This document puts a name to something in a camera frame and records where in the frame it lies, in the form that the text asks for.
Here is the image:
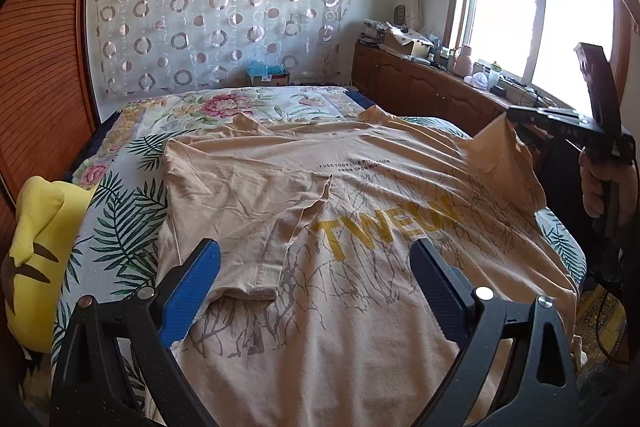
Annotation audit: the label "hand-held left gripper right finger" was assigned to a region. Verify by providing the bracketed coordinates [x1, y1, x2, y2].
[409, 238, 581, 427]

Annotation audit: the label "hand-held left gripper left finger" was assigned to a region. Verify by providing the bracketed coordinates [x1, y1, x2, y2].
[50, 238, 222, 427]

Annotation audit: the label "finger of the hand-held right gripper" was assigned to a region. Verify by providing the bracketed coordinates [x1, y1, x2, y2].
[507, 106, 551, 130]

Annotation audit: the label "beige printed t-shirt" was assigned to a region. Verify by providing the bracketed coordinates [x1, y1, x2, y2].
[155, 104, 583, 427]

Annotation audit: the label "person's right hand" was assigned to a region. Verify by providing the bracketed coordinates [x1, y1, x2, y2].
[579, 148, 640, 233]

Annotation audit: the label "pale pink bottle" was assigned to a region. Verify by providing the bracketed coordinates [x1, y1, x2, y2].
[452, 46, 475, 78]

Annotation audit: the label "leaf-printed bed sheet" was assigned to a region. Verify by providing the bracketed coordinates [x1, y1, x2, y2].
[50, 114, 588, 427]

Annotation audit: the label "wood-framed window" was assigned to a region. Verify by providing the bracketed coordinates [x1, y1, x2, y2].
[445, 0, 636, 108]

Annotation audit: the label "long wooden cabinet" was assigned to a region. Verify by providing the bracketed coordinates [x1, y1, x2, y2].
[351, 42, 566, 138]

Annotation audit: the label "open cardboard box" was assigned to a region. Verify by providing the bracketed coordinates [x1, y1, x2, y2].
[382, 24, 436, 58]

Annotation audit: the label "patterned yellow rug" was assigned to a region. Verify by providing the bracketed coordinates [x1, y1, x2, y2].
[575, 287, 627, 364]

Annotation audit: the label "yellow plush toy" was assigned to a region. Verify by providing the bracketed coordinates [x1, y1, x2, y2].
[0, 176, 98, 355]

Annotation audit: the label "stacked dark boxes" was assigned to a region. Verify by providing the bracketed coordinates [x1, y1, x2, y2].
[357, 19, 386, 48]

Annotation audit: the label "bed with palm-leaf sheet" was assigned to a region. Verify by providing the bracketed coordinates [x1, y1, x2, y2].
[70, 86, 366, 188]

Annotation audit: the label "small box with blue bag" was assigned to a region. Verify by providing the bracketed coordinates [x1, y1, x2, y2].
[245, 59, 291, 88]

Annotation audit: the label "circle-patterned sheer curtain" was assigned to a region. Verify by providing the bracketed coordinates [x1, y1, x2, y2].
[89, 0, 358, 98]

